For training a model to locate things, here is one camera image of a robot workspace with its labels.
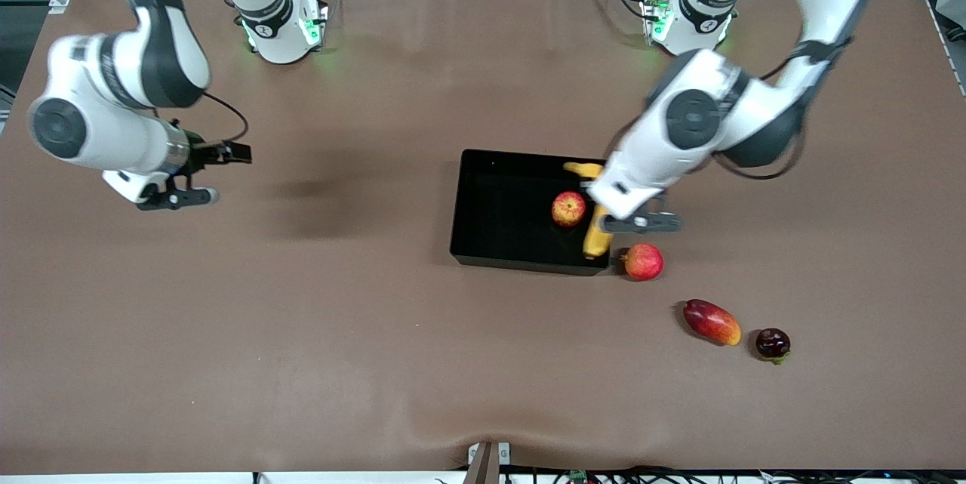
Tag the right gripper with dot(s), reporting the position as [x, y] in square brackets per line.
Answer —
[199, 152]

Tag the yellow banana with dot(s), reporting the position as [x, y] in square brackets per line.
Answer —
[596, 244]

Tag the red yellow streaked apple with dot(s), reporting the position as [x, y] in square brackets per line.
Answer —
[568, 209]

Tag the black plastic box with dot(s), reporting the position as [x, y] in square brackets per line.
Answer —
[506, 212]

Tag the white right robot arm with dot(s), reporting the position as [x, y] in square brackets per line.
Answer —
[90, 137]

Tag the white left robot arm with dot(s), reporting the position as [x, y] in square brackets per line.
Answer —
[724, 114]

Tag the pinkish red apple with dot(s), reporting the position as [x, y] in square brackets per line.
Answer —
[642, 262]

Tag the red yellow mango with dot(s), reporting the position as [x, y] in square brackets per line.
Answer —
[712, 322]

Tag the dark purple plum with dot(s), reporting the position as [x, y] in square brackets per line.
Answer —
[773, 343]

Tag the large table cover sheet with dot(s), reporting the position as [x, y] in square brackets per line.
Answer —
[339, 363]

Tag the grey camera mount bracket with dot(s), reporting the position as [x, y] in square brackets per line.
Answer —
[487, 461]

